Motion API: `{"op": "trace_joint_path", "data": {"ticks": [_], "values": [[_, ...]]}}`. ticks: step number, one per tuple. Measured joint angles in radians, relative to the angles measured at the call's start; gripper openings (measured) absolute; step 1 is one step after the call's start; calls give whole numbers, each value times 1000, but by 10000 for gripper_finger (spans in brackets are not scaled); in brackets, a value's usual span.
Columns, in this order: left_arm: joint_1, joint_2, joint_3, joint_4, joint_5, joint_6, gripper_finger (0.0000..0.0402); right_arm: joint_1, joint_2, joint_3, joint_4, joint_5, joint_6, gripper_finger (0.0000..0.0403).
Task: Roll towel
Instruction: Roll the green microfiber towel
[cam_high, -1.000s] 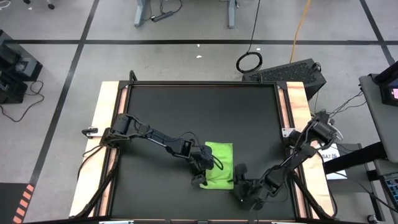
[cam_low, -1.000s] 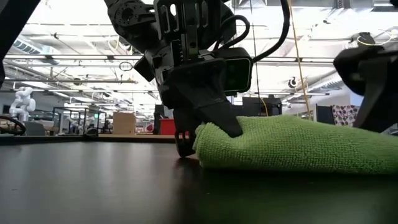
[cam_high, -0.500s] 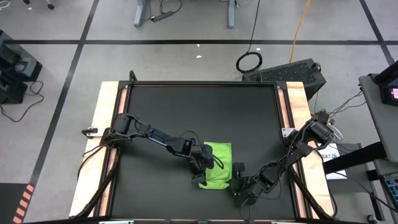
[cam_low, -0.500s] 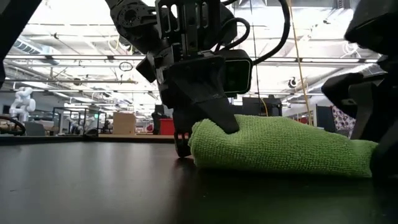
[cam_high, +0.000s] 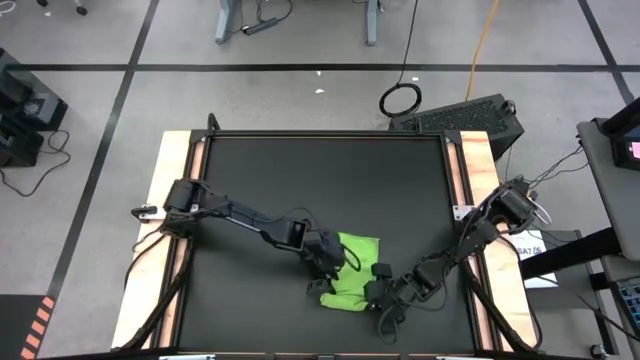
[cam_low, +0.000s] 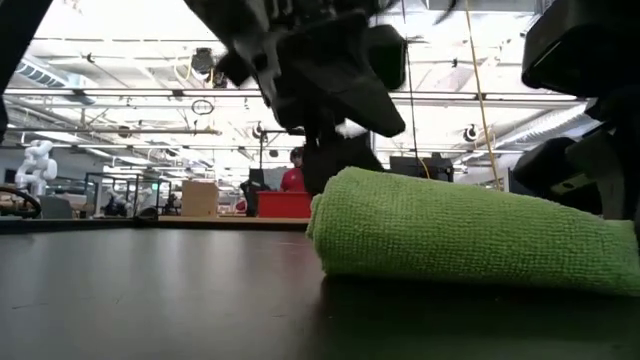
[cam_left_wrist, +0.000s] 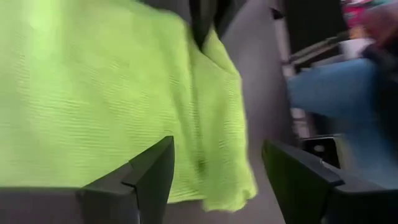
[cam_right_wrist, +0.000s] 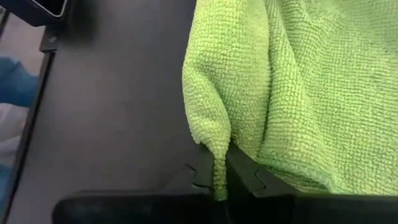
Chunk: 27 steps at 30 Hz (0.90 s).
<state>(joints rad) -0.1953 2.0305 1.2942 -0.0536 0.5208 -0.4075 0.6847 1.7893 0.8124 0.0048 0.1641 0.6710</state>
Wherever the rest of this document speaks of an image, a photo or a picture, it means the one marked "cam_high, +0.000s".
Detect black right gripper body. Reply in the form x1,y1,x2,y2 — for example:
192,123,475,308
374,275,407,311

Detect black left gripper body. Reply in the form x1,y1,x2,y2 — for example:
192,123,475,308
299,232,331,276

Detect green microfibre towel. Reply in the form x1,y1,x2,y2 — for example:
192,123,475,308
319,231,381,313

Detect white paper sign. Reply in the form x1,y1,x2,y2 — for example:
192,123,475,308
509,228,560,291

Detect black cart base beam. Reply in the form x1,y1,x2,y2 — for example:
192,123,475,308
519,227,624,281

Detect black perforated computer tower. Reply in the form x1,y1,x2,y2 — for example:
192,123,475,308
388,93,526,162

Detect black power strip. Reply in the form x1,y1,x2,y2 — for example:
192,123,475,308
242,16,280,37

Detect control keypad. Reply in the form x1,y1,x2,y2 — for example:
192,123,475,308
615,278,640,342

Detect grey side table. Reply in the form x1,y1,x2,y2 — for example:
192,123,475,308
577,117,640,264

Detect wooden desk grey legs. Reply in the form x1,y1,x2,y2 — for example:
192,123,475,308
214,0,382,47

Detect black screen device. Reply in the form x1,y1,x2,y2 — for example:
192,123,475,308
599,97,640,172

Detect black orange striped floor mat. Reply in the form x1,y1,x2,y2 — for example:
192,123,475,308
0,293,57,360

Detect black equipment case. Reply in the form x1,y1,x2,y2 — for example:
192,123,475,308
0,47,70,169

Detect grey office chair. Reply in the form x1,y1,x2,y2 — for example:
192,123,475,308
35,0,90,17

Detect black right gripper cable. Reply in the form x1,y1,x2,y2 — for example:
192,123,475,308
376,304,401,346

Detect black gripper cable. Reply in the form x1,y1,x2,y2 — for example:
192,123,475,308
339,243,362,274
376,304,401,346

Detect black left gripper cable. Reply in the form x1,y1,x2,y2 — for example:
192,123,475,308
339,243,362,274

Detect black aluminium table frame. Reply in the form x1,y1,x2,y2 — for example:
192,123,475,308
112,112,544,354

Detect black coiled cable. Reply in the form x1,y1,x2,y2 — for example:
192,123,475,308
378,0,424,119

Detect yellow extension cable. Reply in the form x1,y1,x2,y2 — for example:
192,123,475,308
464,0,501,102

